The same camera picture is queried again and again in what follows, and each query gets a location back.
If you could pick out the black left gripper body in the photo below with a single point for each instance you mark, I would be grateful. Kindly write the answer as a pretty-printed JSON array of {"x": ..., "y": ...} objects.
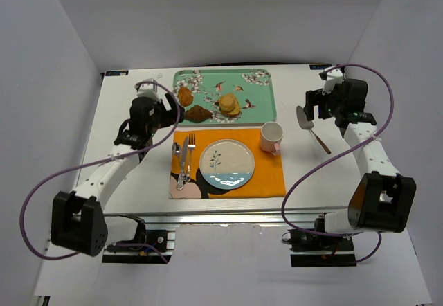
[{"x": 169, "y": 109}]

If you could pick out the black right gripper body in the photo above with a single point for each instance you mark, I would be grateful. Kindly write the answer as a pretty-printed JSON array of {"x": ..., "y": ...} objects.
[{"x": 312, "y": 103}]

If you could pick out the silver spatula wooden handle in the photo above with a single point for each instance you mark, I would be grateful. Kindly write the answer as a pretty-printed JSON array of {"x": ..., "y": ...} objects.
[{"x": 309, "y": 126}]

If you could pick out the dark brown croissant bread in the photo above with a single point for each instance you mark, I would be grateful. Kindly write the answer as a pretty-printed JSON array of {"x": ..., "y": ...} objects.
[{"x": 197, "y": 114}]

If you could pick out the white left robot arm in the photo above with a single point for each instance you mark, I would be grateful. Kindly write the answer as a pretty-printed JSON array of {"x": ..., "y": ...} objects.
[{"x": 78, "y": 222}]

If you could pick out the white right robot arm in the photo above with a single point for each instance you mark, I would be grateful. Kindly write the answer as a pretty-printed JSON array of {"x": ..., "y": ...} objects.
[{"x": 383, "y": 198}]

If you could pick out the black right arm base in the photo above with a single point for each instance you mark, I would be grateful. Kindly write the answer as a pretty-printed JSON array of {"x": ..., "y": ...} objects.
[{"x": 315, "y": 251}]

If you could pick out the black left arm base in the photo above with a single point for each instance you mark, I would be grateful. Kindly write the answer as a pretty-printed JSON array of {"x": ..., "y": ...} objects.
[{"x": 145, "y": 243}]

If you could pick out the golden croissant bread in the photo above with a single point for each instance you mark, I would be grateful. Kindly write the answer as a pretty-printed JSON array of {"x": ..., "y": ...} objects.
[{"x": 185, "y": 96}]

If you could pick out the stacked round bread buns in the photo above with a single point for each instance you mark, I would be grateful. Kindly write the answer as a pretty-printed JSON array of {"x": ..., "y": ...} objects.
[{"x": 228, "y": 105}]

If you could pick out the silver fork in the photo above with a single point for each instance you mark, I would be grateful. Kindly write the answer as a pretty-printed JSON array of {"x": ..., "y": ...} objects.
[{"x": 191, "y": 148}]

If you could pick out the silver table knife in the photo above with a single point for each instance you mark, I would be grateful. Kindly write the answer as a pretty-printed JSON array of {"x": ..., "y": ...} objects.
[{"x": 184, "y": 155}]

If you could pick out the right blue table label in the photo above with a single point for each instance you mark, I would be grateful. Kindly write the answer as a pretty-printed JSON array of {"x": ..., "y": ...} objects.
[{"x": 319, "y": 66}]

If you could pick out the blue table label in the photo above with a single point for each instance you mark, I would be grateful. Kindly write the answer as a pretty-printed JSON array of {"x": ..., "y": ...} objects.
[
  {"x": 319, "y": 66},
  {"x": 116, "y": 73}
]

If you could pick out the pink white mug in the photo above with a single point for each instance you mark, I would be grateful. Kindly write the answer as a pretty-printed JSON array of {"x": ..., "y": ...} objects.
[{"x": 271, "y": 135}]

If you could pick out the green floral serving tray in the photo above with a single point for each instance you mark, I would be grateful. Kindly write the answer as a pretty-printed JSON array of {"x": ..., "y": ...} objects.
[{"x": 252, "y": 88}]

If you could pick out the left blue table label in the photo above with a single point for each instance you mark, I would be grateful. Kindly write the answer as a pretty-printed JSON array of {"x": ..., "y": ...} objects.
[{"x": 116, "y": 73}]

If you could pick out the orange cartoon placemat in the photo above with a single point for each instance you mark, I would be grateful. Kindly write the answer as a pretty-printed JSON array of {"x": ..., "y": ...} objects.
[{"x": 267, "y": 179}]

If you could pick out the blue beige ceramic plate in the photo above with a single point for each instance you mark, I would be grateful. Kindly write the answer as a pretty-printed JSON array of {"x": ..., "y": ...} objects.
[{"x": 227, "y": 164}]

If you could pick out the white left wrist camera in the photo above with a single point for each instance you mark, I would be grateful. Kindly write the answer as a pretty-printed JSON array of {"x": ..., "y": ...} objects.
[{"x": 148, "y": 88}]

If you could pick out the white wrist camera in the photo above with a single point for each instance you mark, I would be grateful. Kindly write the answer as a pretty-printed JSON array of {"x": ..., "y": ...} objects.
[
  {"x": 148, "y": 88},
  {"x": 331, "y": 76}
]

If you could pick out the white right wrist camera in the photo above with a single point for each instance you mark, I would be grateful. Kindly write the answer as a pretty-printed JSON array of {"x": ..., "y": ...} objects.
[{"x": 331, "y": 76}]

